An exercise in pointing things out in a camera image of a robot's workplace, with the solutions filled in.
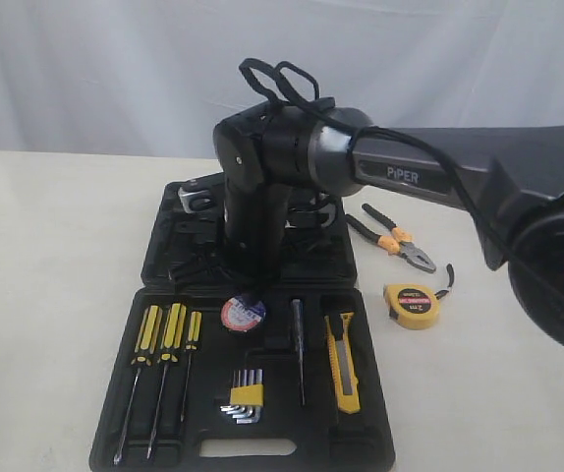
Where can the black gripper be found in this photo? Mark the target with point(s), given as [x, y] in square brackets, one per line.
[253, 232]

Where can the black electrical tape roll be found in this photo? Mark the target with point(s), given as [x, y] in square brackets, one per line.
[243, 316]

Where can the yellow utility knife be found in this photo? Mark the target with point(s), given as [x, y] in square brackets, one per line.
[345, 381]

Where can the pliers black orange handles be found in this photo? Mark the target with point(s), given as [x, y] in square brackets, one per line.
[396, 242]

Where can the yellow tape measure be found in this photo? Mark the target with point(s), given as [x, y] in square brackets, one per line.
[416, 307]

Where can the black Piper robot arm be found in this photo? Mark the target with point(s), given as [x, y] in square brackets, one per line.
[509, 180]

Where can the black plastic tool case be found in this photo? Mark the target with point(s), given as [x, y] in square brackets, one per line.
[318, 268]

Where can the small yellow black screwdriver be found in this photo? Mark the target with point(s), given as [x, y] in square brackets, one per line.
[191, 347]

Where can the middle yellow black screwdriver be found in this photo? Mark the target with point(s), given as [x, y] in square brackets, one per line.
[168, 355]

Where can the large yellow black screwdriver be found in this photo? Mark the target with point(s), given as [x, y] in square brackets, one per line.
[142, 357]

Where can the blue test pen screwdriver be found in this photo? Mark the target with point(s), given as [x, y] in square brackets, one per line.
[299, 339]

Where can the hex key set yellow holder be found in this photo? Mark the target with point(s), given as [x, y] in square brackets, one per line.
[246, 397]

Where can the white backdrop cloth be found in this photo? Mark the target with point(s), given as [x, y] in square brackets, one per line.
[154, 77]

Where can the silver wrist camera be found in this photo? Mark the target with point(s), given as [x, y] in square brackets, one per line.
[201, 193]

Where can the claw hammer black handle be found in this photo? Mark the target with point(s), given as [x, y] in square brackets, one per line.
[309, 209]

